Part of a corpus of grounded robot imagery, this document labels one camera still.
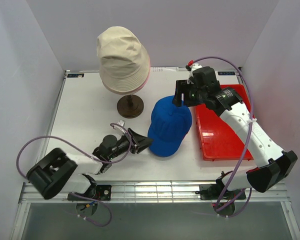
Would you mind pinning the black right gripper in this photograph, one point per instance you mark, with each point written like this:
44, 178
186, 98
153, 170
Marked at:
185, 90

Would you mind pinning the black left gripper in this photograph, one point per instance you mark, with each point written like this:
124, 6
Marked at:
134, 141

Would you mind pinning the cream bucket hat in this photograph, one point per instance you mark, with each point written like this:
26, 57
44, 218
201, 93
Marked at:
119, 52

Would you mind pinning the pink bucket hat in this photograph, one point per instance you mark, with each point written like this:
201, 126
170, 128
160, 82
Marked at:
131, 82

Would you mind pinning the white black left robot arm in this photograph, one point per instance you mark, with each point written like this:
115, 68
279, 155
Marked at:
59, 171

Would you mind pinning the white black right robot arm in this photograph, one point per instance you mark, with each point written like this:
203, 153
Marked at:
273, 163

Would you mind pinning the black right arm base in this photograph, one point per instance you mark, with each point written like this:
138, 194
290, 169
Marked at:
212, 192

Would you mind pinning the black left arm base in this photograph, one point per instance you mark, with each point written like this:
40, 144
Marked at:
102, 192

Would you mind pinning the cream mannequin head stand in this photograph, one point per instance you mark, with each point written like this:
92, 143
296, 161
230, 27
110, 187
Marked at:
130, 106

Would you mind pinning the red plastic bin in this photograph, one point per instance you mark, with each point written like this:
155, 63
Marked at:
218, 142

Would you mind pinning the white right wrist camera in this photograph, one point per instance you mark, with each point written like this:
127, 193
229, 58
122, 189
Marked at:
191, 67

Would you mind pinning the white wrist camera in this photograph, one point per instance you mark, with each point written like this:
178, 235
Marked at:
191, 67
120, 125

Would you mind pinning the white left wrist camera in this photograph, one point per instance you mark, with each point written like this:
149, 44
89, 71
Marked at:
120, 125

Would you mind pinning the aluminium front rail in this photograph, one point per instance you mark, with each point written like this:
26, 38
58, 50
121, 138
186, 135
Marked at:
125, 192

